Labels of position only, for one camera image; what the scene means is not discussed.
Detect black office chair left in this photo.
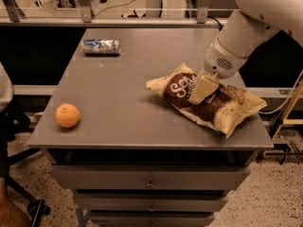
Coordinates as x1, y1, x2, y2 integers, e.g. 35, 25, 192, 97
0, 62, 51, 227

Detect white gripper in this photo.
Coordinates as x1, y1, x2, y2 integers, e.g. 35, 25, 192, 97
188, 37, 248, 105

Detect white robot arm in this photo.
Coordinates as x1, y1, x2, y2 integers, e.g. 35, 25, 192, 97
189, 0, 303, 105

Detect grey metal railing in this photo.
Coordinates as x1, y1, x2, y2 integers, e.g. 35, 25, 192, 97
0, 0, 238, 27

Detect brown chip bag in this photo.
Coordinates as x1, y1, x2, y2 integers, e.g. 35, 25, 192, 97
146, 63, 267, 138

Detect crushed blue silver can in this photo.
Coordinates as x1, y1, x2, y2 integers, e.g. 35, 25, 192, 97
82, 39, 121, 55

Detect grey drawer cabinet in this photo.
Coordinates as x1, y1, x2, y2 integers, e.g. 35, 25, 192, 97
29, 28, 272, 227

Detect yellow metal stand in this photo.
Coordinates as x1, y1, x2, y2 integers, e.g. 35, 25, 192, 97
257, 79, 303, 166

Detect orange fruit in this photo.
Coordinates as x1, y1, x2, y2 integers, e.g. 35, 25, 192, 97
55, 103, 80, 128

